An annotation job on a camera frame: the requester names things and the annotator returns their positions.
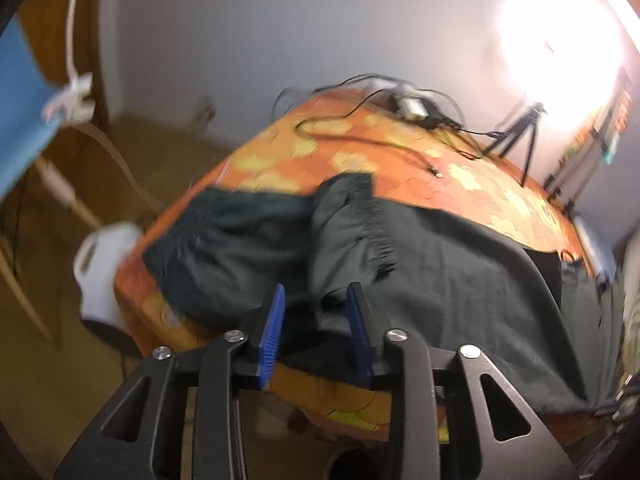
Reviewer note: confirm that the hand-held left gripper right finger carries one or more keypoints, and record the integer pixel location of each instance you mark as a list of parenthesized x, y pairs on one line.
[(357, 327)]

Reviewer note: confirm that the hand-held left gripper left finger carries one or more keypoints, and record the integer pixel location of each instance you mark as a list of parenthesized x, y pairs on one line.
[(271, 332)]

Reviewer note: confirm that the dark green pants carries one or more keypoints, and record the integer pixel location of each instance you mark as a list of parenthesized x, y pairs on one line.
[(450, 285)]

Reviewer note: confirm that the orange floral blanket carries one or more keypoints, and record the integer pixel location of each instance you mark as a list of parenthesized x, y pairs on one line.
[(350, 155)]

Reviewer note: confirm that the white plastic jug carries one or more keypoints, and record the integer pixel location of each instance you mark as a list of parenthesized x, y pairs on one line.
[(105, 270)]

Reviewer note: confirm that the black power adapter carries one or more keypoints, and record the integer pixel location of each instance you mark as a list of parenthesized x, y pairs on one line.
[(436, 119)]

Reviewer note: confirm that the white power adapter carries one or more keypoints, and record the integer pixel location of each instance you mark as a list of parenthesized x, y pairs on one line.
[(411, 107)]

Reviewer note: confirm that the white power strip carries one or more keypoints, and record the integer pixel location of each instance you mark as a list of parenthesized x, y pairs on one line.
[(387, 91)]

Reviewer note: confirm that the black tripod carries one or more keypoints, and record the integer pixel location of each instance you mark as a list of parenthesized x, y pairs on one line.
[(529, 127)]

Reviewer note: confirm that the white plastic clip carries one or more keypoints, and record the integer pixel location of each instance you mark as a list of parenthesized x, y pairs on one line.
[(70, 95)]

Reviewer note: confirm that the blue hanging cloth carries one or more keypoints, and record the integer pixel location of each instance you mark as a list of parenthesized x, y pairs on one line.
[(20, 110)]

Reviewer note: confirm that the bright lamp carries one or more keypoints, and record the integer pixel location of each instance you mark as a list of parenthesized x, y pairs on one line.
[(555, 40)]

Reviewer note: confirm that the cluttered wall shelf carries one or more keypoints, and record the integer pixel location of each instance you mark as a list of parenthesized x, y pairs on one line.
[(607, 125)]

